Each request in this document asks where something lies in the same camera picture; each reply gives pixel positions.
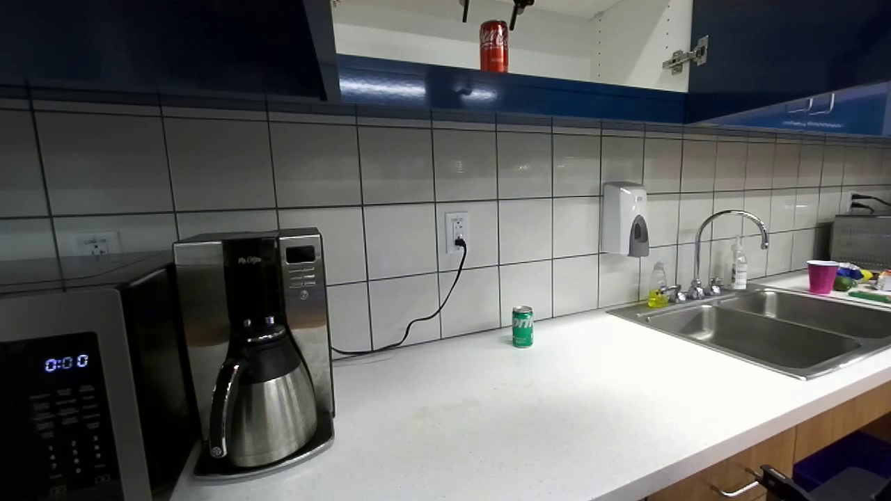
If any black microwave oven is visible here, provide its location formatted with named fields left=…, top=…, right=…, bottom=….
left=0, top=260, right=202, bottom=501

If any red soda can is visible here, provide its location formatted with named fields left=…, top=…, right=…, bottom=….
left=477, top=15, right=512, bottom=74

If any metal cabinet hinge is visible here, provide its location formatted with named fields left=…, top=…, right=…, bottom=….
left=660, top=33, right=714, bottom=77

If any wooden base cabinet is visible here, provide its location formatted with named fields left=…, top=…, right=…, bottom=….
left=643, top=379, right=891, bottom=501

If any green soda can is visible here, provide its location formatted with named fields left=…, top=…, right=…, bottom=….
left=511, top=302, right=537, bottom=349

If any black coffee maker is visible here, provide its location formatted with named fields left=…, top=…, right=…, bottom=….
left=174, top=228, right=341, bottom=482

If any white wall outlet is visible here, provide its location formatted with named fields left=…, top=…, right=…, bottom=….
left=442, top=212, right=474, bottom=257
left=72, top=228, right=126, bottom=263

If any green flat tray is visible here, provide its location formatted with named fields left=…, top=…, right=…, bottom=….
left=846, top=280, right=891, bottom=305

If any stainless steel sink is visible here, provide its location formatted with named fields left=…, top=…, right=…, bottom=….
left=612, top=283, right=891, bottom=381

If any black angular object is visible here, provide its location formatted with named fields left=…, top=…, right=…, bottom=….
left=758, top=463, right=816, bottom=501

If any grey metal appliance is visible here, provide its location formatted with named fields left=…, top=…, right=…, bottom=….
left=828, top=188, right=891, bottom=271

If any stainless steel coffee carafe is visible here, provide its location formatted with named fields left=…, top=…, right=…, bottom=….
left=203, top=322, right=323, bottom=473

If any white open wall cabinet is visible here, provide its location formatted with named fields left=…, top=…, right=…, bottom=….
left=309, top=0, right=699, bottom=124

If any pink plastic cup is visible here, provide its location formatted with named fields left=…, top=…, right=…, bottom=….
left=804, top=255, right=841, bottom=296

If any yellow dish soap bottle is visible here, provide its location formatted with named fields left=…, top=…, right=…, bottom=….
left=643, top=257, right=674, bottom=312

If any small white bottle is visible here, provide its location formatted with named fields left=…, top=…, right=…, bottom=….
left=731, top=242, right=752, bottom=291

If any small colourful cup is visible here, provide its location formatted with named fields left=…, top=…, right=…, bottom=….
left=832, top=260, right=867, bottom=291

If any blue cabinet door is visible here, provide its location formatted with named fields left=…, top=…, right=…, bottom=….
left=0, top=0, right=341, bottom=103
left=687, top=0, right=891, bottom=143

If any black power cord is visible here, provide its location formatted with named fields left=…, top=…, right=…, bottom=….
left=328, top=237, right=472, bottom=360

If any blue bin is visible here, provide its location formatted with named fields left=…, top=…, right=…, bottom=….
left=792, top=429, right=891, bottom=501

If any metal drawer handle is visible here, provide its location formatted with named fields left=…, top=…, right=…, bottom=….
left=710, top=476, right=765, bottom=501

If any chrome sink faucet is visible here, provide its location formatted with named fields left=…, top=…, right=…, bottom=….
left=668, top=206, right=775, bottom=305

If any white wall soap dispenser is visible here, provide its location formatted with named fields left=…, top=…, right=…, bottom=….
left=600, top=180, right=655, bottom=260

